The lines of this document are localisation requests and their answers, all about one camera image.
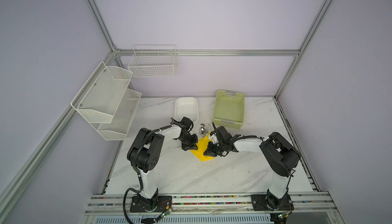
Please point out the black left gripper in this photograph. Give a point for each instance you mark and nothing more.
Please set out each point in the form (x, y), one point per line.
(193, 146)

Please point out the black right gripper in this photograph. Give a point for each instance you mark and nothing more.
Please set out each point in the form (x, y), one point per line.
(210, 152)

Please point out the yellow paper napkin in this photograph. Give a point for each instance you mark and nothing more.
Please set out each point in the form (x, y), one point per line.
(202, 145)

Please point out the spoon with green handle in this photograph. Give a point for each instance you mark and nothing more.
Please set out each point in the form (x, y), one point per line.
(202, 130)

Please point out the fork with green handle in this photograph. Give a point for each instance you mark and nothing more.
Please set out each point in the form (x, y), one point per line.
(207, 128)

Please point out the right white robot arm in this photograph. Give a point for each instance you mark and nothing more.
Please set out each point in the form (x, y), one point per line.
(282, 157)

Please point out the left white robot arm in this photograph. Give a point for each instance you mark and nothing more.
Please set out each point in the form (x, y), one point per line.
(144, 155)

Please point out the light green perforated basket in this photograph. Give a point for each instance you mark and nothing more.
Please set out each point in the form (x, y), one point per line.
(229, 109)

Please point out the white plastic cutlery tub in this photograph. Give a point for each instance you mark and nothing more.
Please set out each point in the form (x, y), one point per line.
(186, 107)

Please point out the lower white mesh shelf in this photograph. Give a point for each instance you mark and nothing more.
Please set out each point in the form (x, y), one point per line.
(118, 129)

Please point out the white mesh shelf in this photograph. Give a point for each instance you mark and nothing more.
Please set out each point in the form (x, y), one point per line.
(102, 98)
(118, 129)

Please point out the upper white mesh shelf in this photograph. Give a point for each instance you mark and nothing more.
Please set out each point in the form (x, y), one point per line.
(102, 98)

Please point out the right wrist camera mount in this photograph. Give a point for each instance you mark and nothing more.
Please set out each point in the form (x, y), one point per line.
(213, 138)

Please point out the white wire wall basket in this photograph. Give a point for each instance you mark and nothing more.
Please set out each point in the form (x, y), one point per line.
(150, 61)

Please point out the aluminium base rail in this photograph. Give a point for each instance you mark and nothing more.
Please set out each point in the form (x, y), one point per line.
(216, 208)

